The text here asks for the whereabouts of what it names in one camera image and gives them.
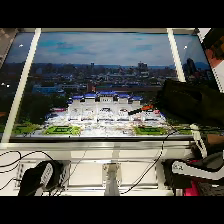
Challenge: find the silver frame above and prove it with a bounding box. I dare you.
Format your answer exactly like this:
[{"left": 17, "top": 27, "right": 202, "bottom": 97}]
[{"left": 0, "top": 139, "right": 224, "bottom": 197}]

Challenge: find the black cable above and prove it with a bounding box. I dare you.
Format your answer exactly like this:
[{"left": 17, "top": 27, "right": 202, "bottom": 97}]
[
  {"left": 0, "top": 149, "right": 63, "bottom": 184},
  {"left": 119, "top": 127, "right": 194, "bottom": 196}
]

